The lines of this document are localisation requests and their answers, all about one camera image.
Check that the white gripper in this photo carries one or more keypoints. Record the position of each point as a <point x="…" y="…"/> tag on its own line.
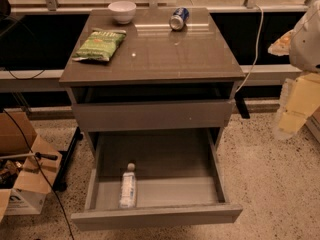
<point x="307" y="45"/>

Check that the clear plastic water bottle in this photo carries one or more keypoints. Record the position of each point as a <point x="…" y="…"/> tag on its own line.
<point x="128" y="193"/>

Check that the closed grey top drawer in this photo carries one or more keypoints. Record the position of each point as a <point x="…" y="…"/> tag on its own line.
<point x="152" y="116"/>

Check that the grey drawer cabinet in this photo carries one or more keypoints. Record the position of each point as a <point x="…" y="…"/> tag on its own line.
<point x="157" y="64"/>

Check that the open grey middle drawer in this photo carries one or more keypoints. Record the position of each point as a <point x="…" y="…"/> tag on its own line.
<point x="178" y="181"/>

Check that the blue soda can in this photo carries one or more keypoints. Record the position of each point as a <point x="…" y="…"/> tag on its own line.
<point x="179" y="18"/>

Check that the white ceramic bowl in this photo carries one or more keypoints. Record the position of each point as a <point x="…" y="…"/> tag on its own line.
<point x="122" y="11"/>

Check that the green chip bag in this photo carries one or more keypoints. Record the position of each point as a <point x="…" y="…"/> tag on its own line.
<point x="100" y="45"/>

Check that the black stand leg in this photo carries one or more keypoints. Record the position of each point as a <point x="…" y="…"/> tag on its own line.
<point x="60" y="182"/>

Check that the open cardboard box left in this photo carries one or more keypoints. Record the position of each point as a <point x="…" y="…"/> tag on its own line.
<point x="36" y="178"/>

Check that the black handled tool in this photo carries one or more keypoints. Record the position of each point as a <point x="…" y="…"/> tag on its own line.
<point x="36" y="155"/>

